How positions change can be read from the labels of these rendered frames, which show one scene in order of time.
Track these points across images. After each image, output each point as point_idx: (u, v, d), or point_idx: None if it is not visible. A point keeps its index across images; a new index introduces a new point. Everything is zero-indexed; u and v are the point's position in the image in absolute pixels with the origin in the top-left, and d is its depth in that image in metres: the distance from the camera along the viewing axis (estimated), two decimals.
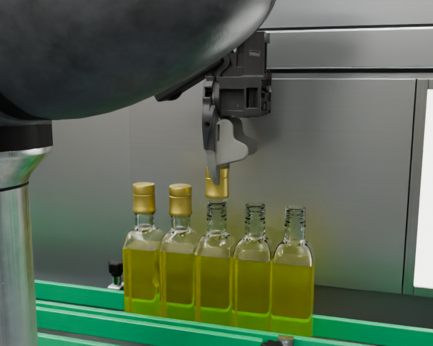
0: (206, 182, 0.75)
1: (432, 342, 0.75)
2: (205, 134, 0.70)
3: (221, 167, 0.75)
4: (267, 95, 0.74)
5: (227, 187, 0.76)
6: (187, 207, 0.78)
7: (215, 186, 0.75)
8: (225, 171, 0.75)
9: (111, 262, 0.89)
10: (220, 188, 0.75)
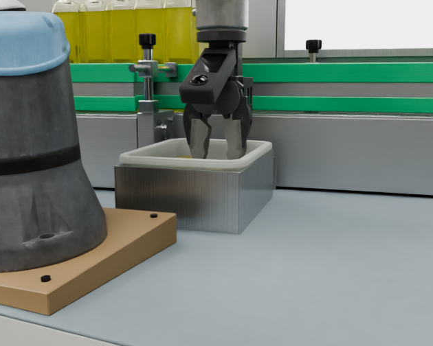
0: None
1: None
2: (248, 132, 0.73)
3: None
4: None
5: None
6: None
7: None
8: None
9: None
10: None
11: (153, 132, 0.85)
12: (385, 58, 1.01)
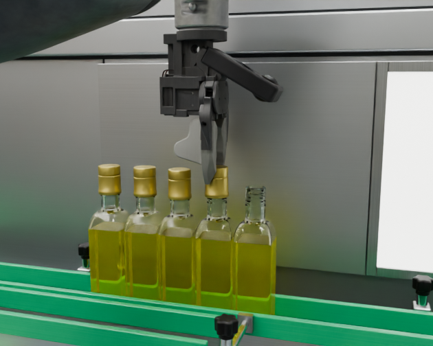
0: (168, 184, 0.77)
1: (391, 320, 0.76)
2: (225, 128, 0.79)
3: (183, 169, 0.77)
4: (165, 95, 0.74)
5: (190, 189, 0.77)
6: (151, 188, 0.79)
7: (177, 187, 0.76)
8: (187, 173, 0.76)
9: (81, 245, 0.90)
10: (181, 189, 0.76)
11: None
12: None
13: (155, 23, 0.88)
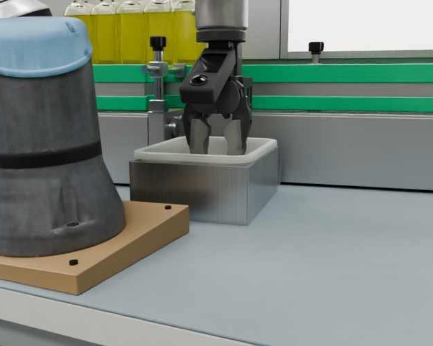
0: None
1: None
2: (248, 132, 0.73)
3: None
4: None
5: None
6: None
7: None
8: None
9: None
10: None
11: (163, 130, 0.89)
12: (384, 59, 1.06)
13: None
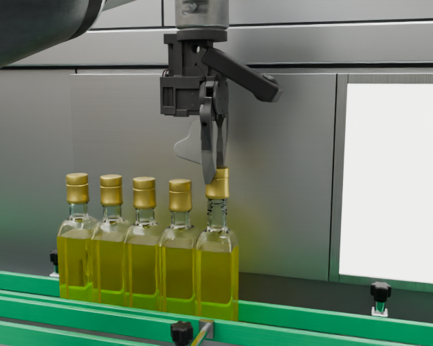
0: (133, 193, 0.79)
1: (349, 326, 0.78)
2: (225, 128, 0.79)
3: (148, 179, 0.79)
4: (165, 95, 0.74)
5: (154, 198, 0.79)
6: (117, 197, 0.81)
7: (141, 197, 0.78)
8: (151, 182, 0.78)
9: (53, 251, 0.92)
10: (146, 198, 0.78)
11: None
12: None
13: (124, 35, 0.90)
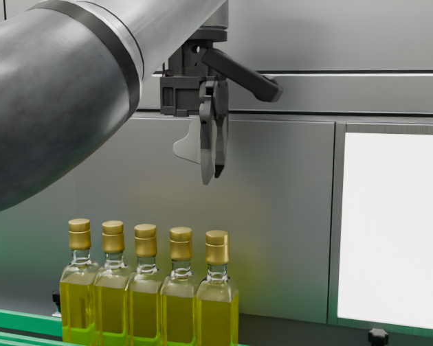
0: (135, 241, 0.81)
1: None
2: (226, 125, 0.80)
3: (149, 227, 0.80)
4: (165, 95, 0.74)
5: (155, 246, 0.81)
6: (119, 244, 0.82)
7: (142, 245, 0.80)
8: (152, 231, 0.80)
9: (55, 292, 0.94)
10: (147, 247, 0.80)
11: None
12: None
13: None
